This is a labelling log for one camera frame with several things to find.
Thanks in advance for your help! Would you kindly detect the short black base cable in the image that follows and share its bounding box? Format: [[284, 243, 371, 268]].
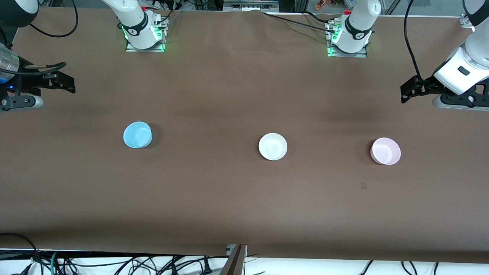
[[303, 11, 341, 26]]

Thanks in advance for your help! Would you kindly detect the black looped cable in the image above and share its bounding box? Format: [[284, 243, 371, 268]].
[[0, 232, 39, 275]]

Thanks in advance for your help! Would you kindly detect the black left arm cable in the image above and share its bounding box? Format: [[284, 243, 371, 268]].
[[403, 0, 424, 84]]

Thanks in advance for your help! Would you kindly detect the brown table cover sheet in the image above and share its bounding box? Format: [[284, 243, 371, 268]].
[[0, 8, 489, 264]]

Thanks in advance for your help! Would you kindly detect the dark aluminium beam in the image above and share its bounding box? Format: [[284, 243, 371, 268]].
[[220, 244, 248, 275]]

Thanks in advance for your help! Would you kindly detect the white bowl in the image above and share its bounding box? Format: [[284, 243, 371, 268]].
[[258, 133, 288, 161]]

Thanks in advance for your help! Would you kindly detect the black cable bundle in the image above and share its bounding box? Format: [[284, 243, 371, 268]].
[[145, 0, 184, 29]]

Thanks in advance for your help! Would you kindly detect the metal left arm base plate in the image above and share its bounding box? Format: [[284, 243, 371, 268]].
[[327, 21, 368, 58]]

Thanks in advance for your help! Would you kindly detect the grey metal rail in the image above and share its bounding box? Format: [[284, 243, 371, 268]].
[[223, 0, 279, 12]]

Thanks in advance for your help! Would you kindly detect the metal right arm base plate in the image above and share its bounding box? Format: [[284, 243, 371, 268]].
[[125, 17, 166, 53]]

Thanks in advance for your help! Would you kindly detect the blue bowl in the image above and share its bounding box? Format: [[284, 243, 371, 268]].
[[123, 121, 153, 149]]

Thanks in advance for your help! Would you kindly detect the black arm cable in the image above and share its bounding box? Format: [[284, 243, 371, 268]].
[[21, 0, 79, 76], [403, 0, 424, 84]]

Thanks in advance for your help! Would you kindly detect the pink bowl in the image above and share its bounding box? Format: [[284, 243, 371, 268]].
[[370, 137, 402, 166]]

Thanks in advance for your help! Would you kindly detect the long black base cable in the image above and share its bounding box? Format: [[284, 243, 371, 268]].
[[261, 11, 337, 34]]

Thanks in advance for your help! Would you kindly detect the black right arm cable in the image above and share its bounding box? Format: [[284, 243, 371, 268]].
[[21, 0, 79, 76]]

